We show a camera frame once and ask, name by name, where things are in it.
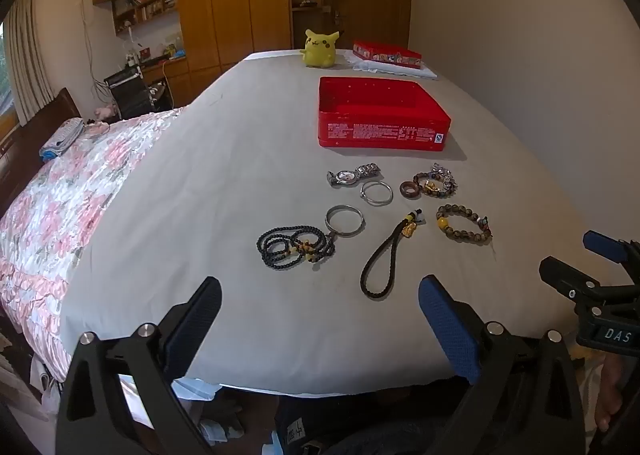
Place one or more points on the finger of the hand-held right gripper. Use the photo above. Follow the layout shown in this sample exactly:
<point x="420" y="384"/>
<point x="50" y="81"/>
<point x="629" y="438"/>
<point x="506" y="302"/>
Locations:
<point x="562" y="272"/>
<point x="604" y="242"/>

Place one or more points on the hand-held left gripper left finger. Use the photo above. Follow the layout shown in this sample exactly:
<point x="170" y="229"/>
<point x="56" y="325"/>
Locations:
<point x="196" y="320"/>

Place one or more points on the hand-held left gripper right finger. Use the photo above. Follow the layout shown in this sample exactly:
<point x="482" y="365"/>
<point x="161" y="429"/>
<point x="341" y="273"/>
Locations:
<point x="446" y="322"/>

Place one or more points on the large silver bangle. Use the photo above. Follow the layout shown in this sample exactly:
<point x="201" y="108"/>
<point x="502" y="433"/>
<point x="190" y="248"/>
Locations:
<point x="361" y="225"/>

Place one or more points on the red tin box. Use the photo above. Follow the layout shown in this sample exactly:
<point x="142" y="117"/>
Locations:
<point x="382" y="110"/>

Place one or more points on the person's right hand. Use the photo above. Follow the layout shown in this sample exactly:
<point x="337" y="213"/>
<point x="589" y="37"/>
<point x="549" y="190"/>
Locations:
<point x="609" y="390"/>

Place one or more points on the grey bed sheet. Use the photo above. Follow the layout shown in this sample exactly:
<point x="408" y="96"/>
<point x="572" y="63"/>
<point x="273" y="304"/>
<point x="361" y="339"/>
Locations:
<point x="225" y="175"/>

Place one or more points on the small silver bangle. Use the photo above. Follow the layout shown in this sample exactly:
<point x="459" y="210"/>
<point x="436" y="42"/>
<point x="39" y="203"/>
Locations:
<point x="364" y="194"/>

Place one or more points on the pink floral quilt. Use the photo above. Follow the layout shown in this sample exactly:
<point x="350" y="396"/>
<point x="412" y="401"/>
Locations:
<point x="75" y="215"/>

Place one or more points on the silver wristwatch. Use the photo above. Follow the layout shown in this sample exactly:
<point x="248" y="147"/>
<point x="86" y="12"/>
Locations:
<point x="350" y="176"/>

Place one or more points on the folded blue white cloth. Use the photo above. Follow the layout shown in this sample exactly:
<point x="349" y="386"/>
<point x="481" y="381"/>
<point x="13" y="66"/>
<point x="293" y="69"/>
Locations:
<point x="61" y="140"/>

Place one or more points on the pink plush toy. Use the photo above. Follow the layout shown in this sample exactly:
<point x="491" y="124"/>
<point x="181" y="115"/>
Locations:
<point x="106" y="112"/>

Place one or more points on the black chair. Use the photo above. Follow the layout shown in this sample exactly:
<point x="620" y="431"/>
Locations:
<point x="132" y="95"/>

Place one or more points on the wooden desk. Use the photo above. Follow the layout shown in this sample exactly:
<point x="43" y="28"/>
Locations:
<point x="175" y="72"/>

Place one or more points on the dark wooden headboard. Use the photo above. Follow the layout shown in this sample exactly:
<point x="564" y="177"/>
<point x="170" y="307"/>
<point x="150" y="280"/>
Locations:
<point x="30" y="135"/>

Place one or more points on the white lace cloth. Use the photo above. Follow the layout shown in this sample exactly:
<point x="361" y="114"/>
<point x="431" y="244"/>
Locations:
<point x="370" y="67"/>

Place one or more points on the red tin lid with pictures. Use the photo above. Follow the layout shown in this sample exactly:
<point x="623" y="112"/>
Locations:
<point x="386" y="54"/>

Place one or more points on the yellow plush toy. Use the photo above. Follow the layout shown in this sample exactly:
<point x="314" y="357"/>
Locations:
<point x="320" y="50"/>

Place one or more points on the beige curtain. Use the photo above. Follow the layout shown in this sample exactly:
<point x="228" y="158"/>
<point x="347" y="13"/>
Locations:
<point x="30" y="60"/>

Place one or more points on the row of books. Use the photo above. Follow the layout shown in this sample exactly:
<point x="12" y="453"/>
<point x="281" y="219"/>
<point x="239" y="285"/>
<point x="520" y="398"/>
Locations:
<point x="150" y="2"/>

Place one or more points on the wooden wardrobe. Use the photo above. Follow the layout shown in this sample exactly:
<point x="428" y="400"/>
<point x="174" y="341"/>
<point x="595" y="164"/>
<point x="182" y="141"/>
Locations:
<point x="225" y="0"/>

